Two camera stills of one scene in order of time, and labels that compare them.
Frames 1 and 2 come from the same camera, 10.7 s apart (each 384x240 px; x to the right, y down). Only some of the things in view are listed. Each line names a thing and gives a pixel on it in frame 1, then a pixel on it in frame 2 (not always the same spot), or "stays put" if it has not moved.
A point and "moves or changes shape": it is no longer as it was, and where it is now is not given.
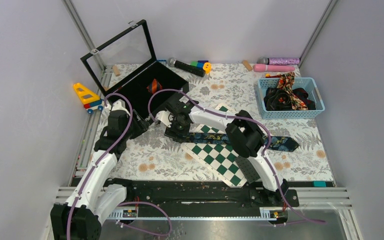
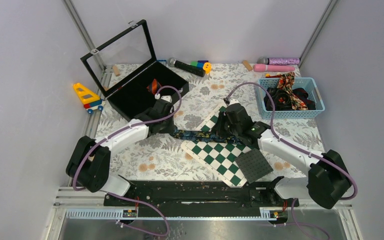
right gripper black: x=171 y=132 -> x=218 y=128
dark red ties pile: x=275 y=99 stays put
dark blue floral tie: x=275 y=142 moves or changes shape
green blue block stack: x=199 y=64 stays put
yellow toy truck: x=91 y=101 stays put
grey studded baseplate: x=247 y=169 stays put
